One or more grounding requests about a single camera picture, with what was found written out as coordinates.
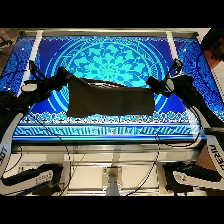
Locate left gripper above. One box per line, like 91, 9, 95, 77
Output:
49, 66, 72, 91

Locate heap of clothes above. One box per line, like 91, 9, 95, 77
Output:
201, 28, 224, 64

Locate dark trousers with white stripes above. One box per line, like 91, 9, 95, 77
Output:
66, 76, 156, 119

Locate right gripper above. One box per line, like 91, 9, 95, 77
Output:
146, 75, 168, 96

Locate black cable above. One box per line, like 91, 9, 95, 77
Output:
28, 112, 73, 195
125, 133, 163, 196

